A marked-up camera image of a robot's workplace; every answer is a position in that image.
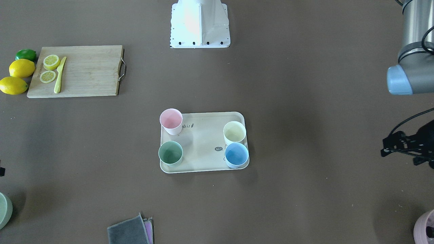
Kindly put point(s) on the yellow plastic knife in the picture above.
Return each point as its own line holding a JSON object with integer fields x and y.
{"x": 57, "y": 87}

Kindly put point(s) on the pink bowl with ice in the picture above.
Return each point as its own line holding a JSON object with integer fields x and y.
{"x": 423, "y": 228}

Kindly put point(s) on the light blue cup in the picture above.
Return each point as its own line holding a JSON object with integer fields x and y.
{"x": 236, "y": 155}

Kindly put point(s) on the green bowl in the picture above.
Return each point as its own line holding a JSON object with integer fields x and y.
{"x": 6, "y": 209}

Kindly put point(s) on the whole lemon near board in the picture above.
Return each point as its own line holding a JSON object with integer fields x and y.
{"x": 21, "y": 68}

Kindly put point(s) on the wooden cutting board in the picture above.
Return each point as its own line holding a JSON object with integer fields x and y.
{"x": 88, "y": 71}

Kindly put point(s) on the green lime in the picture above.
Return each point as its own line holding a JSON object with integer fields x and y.
{"x": 27, "y": 54}

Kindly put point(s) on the cream rabbit tray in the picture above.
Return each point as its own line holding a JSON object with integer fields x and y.
{"x": 202, "y": 141}

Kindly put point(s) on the pink cup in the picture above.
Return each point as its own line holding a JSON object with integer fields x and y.
{"x": 171, "y": 120}

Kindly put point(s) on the green cup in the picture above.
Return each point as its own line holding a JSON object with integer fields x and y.
{"x": 171, "y": 153}

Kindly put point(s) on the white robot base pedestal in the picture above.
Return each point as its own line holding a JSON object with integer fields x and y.
{"x": 200, "y": 24}

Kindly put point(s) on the purple cloth underneath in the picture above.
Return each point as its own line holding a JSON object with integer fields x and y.
{"x": 148, "y": 225}

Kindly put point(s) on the cream white cup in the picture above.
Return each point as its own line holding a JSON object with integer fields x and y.
{"x": 234, "y": 132}

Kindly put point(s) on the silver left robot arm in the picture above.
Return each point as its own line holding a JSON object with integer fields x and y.
{"x": 413, "y": 74}

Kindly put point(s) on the upper lemon slice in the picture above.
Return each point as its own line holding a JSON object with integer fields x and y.
{"x": 51, "y": 62}

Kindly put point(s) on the lower lemon slice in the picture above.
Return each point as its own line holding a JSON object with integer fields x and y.
{"x": 47, "y": 76}

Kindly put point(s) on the grey folded cloth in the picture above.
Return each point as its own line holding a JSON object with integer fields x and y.
{"x": 130, "y": 231}

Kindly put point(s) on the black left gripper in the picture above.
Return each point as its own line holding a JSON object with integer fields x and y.
{"x": 428, "y": 139}

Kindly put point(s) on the lemon slice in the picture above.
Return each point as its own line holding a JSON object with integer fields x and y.
{"x": 47, "y": 76}
{"x": 51, "y": 62}

